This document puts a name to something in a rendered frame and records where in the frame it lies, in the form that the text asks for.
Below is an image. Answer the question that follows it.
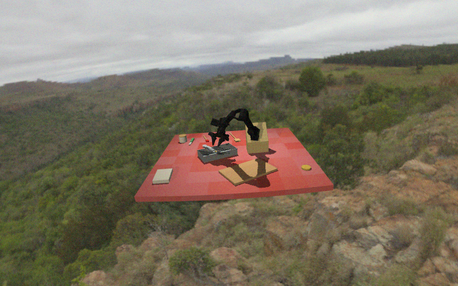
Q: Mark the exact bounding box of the grey cylinder with tan lid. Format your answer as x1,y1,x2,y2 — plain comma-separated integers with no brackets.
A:
179,134,187,143

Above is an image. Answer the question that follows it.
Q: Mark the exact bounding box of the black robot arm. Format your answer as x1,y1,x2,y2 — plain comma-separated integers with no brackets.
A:
211,109,260,141

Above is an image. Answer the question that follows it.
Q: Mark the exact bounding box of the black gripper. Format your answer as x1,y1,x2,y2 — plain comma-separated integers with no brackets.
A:
208,128,225,147

